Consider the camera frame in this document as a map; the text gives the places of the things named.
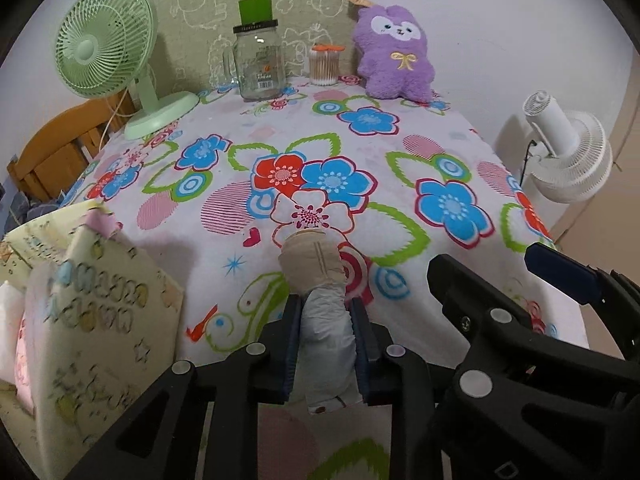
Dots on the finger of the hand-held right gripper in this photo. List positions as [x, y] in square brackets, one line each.
[560, 270]
[470, 300]

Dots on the green desk fan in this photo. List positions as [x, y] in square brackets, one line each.
[95, 45]

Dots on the cotton swab container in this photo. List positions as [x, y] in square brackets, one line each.
[325, 67]

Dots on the beige sock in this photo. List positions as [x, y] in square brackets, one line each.
[310, 265]

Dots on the glass jar mug green lid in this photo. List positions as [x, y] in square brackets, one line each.
[257, 65]

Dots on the green printed board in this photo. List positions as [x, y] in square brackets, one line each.
[200, 20]

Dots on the white standing fan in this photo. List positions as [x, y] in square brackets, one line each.
[575, 160]

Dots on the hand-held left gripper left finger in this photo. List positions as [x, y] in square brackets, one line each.
[290, 350]

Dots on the wooden bed headboard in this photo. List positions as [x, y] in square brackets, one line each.
[55, 155]

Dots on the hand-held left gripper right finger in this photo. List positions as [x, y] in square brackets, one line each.
[361, 350]

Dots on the yellow printed fabric box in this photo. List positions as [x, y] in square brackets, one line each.
[100, 320]

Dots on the purple plush bunny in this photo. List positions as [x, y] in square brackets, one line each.
[395, 70]

